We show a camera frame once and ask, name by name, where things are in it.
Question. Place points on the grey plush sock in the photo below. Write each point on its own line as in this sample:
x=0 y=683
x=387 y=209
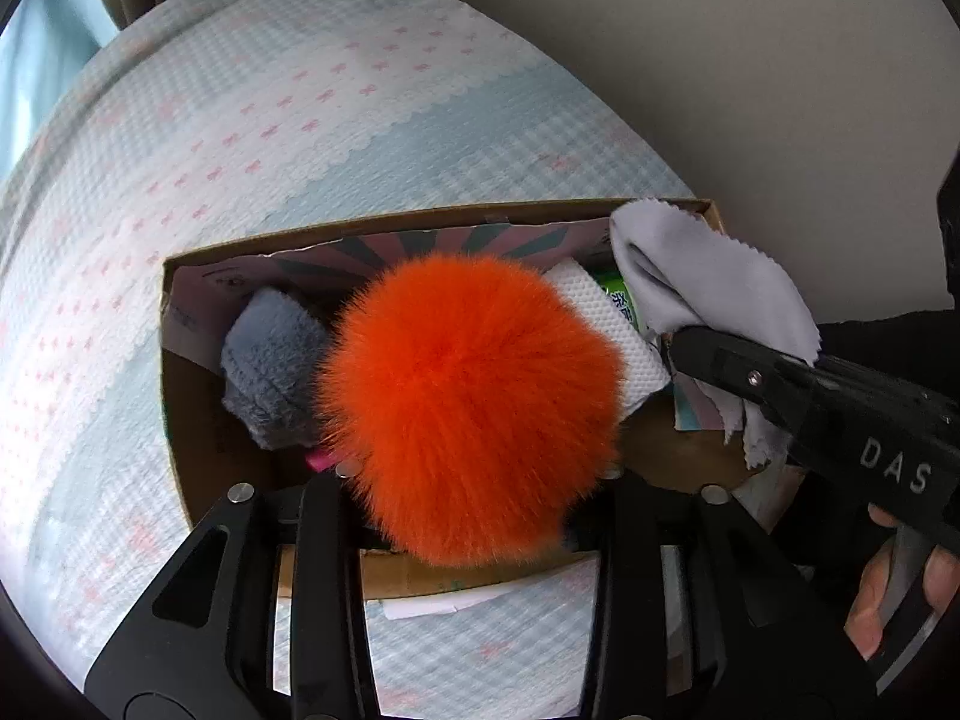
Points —
x=270 y=358

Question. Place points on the green tissue pack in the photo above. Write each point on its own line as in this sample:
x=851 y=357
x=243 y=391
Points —
x=615 y=288

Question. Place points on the light blue hanging sheet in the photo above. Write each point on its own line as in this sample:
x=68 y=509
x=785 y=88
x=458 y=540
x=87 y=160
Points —
x=45 y=44

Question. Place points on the cardboard box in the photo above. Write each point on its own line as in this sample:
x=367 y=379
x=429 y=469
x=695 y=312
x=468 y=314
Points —
x=675 y=440

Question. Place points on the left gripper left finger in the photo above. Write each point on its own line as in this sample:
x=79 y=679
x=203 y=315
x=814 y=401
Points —
x=259 y=614

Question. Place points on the orange fluffy pompom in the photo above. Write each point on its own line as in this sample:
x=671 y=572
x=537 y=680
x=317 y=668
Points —
x=476 y=405

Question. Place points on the grey microfibre cloth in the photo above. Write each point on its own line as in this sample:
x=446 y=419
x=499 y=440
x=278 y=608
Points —
x=681 y=272

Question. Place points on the light blue patterned bed cover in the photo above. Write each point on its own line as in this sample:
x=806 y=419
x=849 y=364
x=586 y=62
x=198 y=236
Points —
x=205 y=122

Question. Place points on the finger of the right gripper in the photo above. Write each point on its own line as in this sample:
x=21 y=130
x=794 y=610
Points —
x=787 y=389

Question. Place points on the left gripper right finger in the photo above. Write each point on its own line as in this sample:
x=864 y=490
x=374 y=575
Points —
x=698 y=616

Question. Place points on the magenta zip pouch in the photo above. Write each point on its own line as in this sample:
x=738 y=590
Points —
x=320 y=459

